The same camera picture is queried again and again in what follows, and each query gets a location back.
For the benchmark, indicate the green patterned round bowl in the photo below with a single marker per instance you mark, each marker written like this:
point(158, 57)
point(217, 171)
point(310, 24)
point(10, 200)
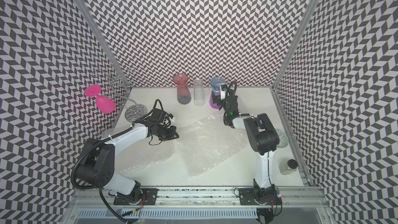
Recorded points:
point(283, 139)

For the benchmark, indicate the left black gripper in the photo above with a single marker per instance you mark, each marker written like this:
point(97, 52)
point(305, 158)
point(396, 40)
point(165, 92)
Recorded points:
point(171, 136)

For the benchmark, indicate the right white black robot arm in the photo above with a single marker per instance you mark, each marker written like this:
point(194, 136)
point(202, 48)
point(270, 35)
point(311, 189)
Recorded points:
point(263, 140)

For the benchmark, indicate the aluminium front rail frame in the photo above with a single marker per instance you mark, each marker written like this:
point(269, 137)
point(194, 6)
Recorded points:
point(172, 205)

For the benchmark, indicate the purple blue tumbler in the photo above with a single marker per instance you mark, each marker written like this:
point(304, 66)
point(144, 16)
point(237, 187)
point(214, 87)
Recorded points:
point(215, 90)

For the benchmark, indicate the clear ribbed glass vase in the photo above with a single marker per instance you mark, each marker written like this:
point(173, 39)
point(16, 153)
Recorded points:
point(199, 94)

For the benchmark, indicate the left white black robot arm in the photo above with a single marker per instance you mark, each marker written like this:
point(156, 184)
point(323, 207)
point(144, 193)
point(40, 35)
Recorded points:
point(95, 167)

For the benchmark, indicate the red black ribbed vase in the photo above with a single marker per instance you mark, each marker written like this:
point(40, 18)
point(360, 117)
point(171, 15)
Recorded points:
point(183, 93)

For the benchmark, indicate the clear bubble wrap roll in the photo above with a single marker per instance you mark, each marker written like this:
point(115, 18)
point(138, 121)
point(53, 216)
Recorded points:
point(144, 154)

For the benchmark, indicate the pink plastic wine glass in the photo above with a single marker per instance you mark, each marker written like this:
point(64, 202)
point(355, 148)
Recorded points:
point(105, 104)

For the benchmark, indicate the chrome wire glass rack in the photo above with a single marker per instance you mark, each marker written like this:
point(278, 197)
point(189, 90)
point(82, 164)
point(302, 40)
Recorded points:
point(113, 87)

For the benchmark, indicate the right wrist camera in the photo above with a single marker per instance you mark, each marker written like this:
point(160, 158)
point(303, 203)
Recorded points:
point(223, 91)

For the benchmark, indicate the small black-lidded glass jar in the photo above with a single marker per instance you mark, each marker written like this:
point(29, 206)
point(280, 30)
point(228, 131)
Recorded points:
point(287, 167)

